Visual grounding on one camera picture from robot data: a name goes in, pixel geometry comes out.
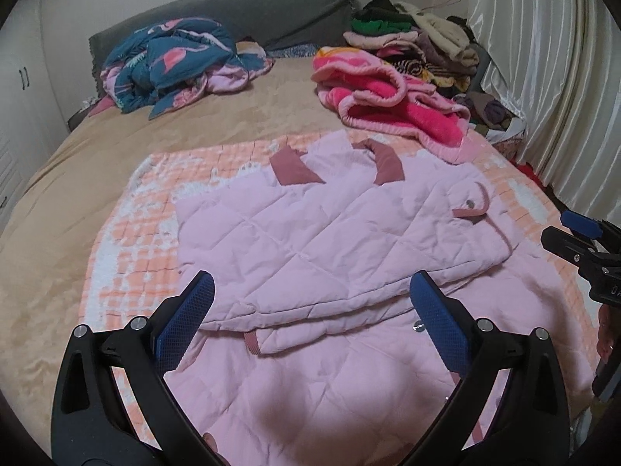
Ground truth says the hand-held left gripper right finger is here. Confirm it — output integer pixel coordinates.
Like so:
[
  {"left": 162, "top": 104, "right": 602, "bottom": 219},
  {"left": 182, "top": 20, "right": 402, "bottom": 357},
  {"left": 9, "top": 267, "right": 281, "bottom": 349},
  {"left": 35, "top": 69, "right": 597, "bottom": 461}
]
[{"left": 402, "top": 271, "right": 573, "bottom": 466}]

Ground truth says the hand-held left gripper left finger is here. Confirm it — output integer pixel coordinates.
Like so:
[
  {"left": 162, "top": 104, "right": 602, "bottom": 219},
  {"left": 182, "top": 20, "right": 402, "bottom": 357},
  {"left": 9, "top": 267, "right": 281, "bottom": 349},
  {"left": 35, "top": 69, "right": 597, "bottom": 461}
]
[{"left": 51, "top": 270, "right": 229, "bottom": 466}]

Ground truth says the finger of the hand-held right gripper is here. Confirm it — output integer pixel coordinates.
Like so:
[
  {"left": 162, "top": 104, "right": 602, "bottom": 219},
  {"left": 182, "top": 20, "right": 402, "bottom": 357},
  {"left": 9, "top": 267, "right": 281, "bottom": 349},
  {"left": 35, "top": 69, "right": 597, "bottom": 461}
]
[
  {"left": 560, "top": 210, "right": 621, "bottom": 241},
  {"left": 541, "top": 226, "right": 621, "bottom": 268}
]

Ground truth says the pink quilted jacket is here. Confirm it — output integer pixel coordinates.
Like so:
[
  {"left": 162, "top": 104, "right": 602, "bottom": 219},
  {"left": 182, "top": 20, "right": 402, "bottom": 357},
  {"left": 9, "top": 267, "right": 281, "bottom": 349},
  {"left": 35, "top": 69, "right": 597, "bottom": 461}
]
[{"left": 109, "top": 130, "right": 595, "bottom": 466}]

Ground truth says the floral bag of clothes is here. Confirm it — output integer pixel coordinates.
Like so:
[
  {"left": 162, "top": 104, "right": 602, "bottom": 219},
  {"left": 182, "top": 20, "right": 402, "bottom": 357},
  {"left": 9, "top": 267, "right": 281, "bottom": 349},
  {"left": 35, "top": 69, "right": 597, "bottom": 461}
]
[{"left": 453, "top": 92, "right": 527, "bottom": 156}]

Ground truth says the pile of folded clothes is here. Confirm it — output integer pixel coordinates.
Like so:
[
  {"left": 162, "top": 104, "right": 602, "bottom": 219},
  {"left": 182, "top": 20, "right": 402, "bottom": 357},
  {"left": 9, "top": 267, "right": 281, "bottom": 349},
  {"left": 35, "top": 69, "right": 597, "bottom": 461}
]
[{"left": 343, "top": 0, "right": 481, "bottom": 98}]

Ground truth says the person's right hand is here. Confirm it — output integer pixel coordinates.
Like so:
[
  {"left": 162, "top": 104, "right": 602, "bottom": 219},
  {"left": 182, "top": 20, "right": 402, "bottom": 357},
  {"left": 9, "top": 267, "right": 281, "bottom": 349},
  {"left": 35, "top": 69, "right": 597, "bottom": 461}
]
[{"left": 597, "top": 303, "right": 621, "bottom": 365}]

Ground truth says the person's left hand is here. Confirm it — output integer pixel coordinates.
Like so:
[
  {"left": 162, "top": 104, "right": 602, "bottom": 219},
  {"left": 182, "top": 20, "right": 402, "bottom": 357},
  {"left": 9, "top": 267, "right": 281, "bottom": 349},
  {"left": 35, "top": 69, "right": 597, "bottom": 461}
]
[{"left": 201, "top": 432, "right": 229, "bottom": 466}]

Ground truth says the red plastic bag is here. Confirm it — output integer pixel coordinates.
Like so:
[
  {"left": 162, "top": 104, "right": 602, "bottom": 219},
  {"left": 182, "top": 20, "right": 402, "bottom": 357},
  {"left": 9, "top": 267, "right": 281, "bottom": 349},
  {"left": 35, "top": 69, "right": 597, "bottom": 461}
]
[{"left": 517, "top": 160, "right": 549, "bottom": 185}]

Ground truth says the orange plaid bear blanket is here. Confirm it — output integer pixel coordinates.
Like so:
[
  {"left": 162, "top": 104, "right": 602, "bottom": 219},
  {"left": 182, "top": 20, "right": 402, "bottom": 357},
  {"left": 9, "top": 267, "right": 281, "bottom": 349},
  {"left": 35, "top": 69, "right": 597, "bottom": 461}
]
[{"left": 82, "top": 129, "right": 600, "bottom": 428}]

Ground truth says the white satin curtain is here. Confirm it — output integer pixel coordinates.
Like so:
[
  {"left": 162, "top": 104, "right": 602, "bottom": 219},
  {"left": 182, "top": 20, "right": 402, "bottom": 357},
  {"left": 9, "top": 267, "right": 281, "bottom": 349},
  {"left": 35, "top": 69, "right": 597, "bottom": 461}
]
[{"left": 466, "top": 0, "right": 621, "bottom": 234}]

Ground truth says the dark grey chair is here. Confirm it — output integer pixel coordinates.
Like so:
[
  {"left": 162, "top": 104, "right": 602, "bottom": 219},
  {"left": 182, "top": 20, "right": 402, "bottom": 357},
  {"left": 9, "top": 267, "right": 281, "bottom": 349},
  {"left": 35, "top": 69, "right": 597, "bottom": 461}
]
[{"left": 473, "top": 43, "right": 492, "bottom": 93}]

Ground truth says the bed with beige sheet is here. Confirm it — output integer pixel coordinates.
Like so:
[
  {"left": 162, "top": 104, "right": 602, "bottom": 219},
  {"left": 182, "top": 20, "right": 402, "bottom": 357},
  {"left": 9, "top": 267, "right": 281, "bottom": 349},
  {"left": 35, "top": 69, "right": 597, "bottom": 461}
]
[{"left": 0, "top": 43, "right": 525, "bottom": 447}]

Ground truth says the hot pink fleece blanket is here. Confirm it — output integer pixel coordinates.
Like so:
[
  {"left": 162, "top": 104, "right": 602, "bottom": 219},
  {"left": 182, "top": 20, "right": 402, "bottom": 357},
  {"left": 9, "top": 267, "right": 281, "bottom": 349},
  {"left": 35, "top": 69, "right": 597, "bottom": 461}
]
[{"left": 310, "top": 46, "right": 474, "bottom": 165}]

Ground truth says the blue flamingo print quilt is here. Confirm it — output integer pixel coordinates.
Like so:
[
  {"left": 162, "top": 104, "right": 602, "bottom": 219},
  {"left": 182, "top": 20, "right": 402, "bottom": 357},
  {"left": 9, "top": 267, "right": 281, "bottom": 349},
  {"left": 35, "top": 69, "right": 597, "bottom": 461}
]
[{"left": 99, "top": 17, "right": 276, "bottom": 120}]

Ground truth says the white wardrobe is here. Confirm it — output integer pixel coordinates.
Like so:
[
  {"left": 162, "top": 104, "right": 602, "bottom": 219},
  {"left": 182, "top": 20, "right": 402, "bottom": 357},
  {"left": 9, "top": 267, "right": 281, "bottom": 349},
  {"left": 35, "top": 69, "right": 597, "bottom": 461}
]
[{"left": 0, "top": 0, "right": 71, "bottom": 224}]

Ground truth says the grey headboard cover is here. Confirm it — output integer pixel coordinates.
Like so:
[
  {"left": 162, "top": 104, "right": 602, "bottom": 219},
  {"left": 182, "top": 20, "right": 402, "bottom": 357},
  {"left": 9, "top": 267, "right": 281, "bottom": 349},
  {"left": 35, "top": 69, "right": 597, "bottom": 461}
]
[{"left": 88, "top": 0, "right": 360, "bottom": 66}]

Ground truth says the black wall cable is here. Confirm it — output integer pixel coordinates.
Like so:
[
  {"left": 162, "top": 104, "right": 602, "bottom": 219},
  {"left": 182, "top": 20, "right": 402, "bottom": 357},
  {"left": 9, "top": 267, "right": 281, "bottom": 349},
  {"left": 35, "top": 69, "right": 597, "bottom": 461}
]
[{"left": 422, "top": 0, "right": 471, "bottom": 13}]

